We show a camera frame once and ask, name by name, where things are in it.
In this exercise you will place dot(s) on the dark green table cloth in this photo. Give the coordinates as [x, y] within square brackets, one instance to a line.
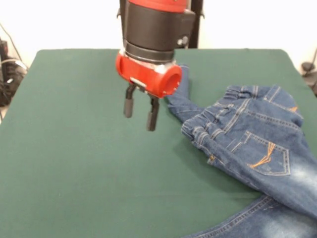
[74, 173]

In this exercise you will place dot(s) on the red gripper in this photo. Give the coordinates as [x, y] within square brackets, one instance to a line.
[148, 77]

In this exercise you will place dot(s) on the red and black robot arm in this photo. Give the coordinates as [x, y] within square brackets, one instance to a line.
[153, 24]

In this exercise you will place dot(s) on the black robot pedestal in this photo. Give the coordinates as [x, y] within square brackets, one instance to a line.
[196, 24]

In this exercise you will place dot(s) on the blue denim jeans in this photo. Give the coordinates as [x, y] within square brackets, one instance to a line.
[247, 148]

